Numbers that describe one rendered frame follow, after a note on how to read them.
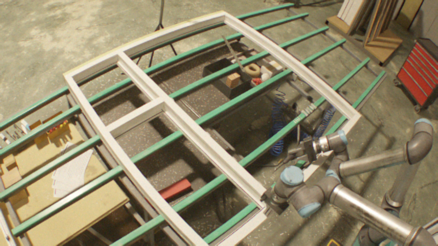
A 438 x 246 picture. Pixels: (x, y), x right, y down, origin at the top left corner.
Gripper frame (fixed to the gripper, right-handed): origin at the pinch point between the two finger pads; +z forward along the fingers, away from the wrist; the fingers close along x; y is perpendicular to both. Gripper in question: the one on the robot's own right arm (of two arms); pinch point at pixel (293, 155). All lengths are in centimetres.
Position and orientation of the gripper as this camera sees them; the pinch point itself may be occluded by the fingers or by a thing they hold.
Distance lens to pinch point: 176.6
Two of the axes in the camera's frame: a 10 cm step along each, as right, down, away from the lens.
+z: -8.9, 3.0, 3.5
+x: 3.9, 8.9, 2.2
